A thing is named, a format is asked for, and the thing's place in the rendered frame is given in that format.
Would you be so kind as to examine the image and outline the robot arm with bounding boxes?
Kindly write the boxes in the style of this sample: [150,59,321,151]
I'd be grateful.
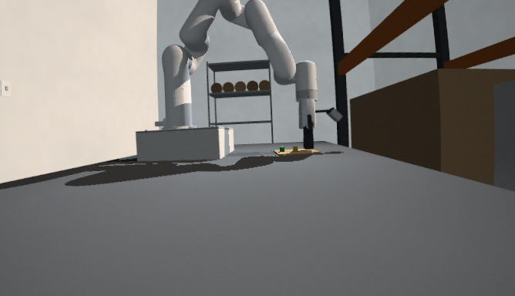
[155,0,318,130]

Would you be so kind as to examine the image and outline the tan square mat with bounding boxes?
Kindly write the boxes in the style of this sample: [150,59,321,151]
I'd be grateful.
[274,149,321,156]

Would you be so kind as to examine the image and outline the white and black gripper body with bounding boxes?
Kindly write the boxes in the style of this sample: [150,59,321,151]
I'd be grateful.
[296,98,318,129]

